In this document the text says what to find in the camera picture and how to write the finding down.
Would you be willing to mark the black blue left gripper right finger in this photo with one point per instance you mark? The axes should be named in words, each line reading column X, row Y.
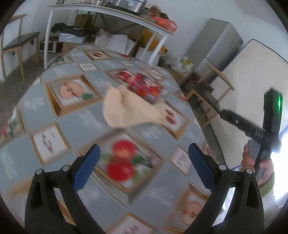
column 235, row 204

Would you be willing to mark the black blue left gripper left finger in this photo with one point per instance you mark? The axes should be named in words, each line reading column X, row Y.
column 42, row 211

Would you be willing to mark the red drink can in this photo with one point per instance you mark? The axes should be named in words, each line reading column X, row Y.
column 145, row 87

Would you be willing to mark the brown paper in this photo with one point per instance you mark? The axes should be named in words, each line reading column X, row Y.
column 122, row 108

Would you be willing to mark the person right hand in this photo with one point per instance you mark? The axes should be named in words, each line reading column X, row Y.
column 266, row 165

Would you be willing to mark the white mattress blue trim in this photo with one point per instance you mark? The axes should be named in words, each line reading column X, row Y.
column 254, row 70

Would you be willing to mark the wooden chair right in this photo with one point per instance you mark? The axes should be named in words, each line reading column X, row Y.
column 199, row 89

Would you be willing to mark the wooden chair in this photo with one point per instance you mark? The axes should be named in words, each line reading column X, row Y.
column 199, row 89
column 16, row 45

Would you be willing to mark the patterned fruit tablecloth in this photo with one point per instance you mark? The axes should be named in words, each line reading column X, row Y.
column 143, row 182

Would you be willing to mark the grey refrigerator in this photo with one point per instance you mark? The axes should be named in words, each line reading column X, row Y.
column 217, row 44

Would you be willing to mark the white plastic bag pile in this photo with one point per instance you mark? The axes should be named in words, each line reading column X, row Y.
column 182, row 64

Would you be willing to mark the orange plastic bag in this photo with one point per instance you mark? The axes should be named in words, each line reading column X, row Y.
column 167, row 24

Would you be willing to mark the wooden chair left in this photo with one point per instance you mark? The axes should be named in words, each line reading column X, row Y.
column 16, row 45

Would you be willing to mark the silver rice cooker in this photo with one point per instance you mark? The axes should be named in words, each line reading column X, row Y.
column 131, row 5

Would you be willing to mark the black cloth bundle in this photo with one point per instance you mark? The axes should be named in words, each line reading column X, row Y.
column 74, row 30

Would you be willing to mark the white long side table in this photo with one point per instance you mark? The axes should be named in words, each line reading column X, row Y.
column 102, row 12

